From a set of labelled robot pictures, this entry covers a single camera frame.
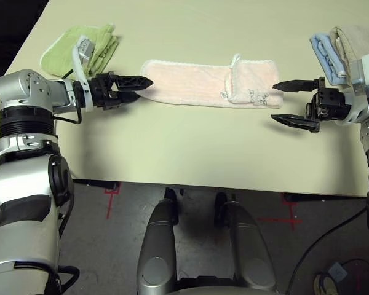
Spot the grey robot waist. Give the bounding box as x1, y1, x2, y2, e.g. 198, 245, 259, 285
169, 275, 284, 295

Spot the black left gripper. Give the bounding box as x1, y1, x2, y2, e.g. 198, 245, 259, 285
88, 71, 155, 112

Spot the pink terry towel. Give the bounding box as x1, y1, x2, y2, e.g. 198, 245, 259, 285
140, 53, 285, 111

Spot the green folded towel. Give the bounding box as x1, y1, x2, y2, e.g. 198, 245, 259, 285
39, 23, 121, 78

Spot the light blue folded towel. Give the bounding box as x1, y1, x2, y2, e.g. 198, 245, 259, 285
308, 32, 351, 87

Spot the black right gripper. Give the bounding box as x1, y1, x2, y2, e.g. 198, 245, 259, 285
270, 76, 354, 134

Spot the beige folded towel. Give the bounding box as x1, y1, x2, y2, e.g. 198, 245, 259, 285
328, 24, 369, 86

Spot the pale yellow sneaker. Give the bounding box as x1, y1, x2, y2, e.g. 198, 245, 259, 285
313, 273, 341, 295

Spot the blue square floor device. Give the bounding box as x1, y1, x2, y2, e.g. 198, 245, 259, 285
327, 262, 347, 281

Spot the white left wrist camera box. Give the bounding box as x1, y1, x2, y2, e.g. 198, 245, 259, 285
71, 34, 97, 112

